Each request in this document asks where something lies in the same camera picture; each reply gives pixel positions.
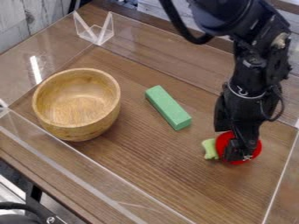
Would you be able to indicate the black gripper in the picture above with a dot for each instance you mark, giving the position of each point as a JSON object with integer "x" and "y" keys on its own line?
{"x": 242, "y": 113}

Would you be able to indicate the red plush tomato green stem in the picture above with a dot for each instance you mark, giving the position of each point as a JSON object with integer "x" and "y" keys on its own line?
{"x": 214, "y": 147}

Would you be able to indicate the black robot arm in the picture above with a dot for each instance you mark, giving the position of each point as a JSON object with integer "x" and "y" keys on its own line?
{"x": 261, "y": 36}

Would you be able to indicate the green rectangular block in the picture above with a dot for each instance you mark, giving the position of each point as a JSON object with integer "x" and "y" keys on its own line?
{"x": 167, "y": 106}

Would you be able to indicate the clear acrylic tray walls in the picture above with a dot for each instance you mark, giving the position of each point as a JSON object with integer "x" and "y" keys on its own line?
{"x": 142, "y": 174}

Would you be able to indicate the wooden bowl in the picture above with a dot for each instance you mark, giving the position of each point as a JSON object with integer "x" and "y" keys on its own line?
{"x": 76, "y": 103}

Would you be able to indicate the black metal table bracket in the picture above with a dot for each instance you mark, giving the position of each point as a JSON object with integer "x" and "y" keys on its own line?
{"x": 38, "y": 210}

